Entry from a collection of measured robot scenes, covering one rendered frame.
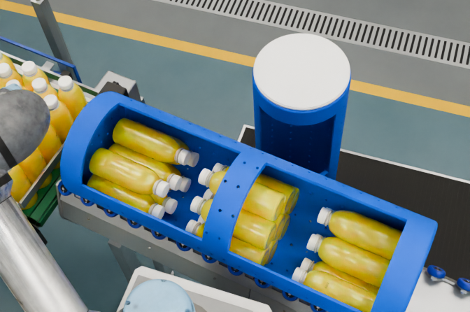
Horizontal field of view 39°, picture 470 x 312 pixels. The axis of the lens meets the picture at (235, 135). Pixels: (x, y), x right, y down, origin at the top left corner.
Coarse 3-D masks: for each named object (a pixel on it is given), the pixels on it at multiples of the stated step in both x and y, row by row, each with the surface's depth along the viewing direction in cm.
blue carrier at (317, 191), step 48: (96, 144) 175; (192, 144) 179; (240, 144) 161; (96, 192) 163; (192, 192) 181; (240, 192) 149; (336, 192) 150; (192, 240) 156; (288, 240) 172; (432, 240) 142; (288, 288) 151; (384, 288) 139
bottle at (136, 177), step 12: (96, 156) 166; (108, 156) 166; (120, 156) 167; (96, 168) 166; (108, 168) 165; (120, 168) 164; (132, 168) 164; (144, 168) 164; (108, 180) 168; (120, 180) 164; (132, 180) 163; (144, 180) 163; (156, 180) 164; (144, 192) 164
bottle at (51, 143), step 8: (48, 128) 182; (48, 136) 182; (56, 136) 185; (40, 144) 182; (48, 144) 184; (56, 144) 186; (48, 152) 186; (56, 152) 188; (48, 160) 190; (56, 168) 193
